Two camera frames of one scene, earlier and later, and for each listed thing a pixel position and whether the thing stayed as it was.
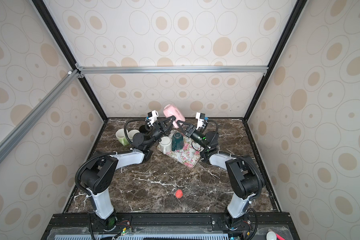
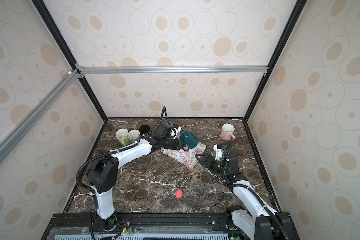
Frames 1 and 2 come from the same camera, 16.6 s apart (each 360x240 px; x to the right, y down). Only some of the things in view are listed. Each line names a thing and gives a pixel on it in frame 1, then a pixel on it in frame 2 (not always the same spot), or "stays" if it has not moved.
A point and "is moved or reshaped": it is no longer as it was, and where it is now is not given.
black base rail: (167, 226) stays
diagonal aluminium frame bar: (10, 141) stays
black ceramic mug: (143, 128) stays
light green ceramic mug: (120, 134) stays
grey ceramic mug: (131, 133) stays
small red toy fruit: (179, 193) stays
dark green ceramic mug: (177, 141) is moved or reshaped
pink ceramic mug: (169, 110) to (227, 132)
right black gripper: (192, 131) to (208, 158)
